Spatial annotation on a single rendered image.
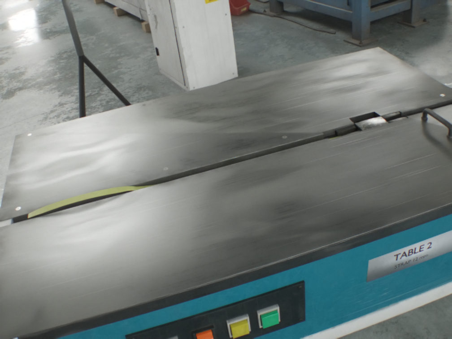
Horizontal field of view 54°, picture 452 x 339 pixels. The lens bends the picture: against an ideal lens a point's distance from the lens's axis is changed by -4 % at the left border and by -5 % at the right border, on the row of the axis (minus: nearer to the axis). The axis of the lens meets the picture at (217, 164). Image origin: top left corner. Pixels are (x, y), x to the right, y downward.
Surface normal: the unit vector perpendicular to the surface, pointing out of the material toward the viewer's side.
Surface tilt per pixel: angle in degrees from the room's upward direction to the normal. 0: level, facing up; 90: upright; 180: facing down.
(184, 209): 0
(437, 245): 90
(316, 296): 90
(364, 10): 90
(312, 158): 0
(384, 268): 90
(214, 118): 0
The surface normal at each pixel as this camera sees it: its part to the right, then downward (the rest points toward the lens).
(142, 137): -0.14, -0.82
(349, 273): 0.27, 0.51
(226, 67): 0.49, 0.43
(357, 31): -0.86, 0.37
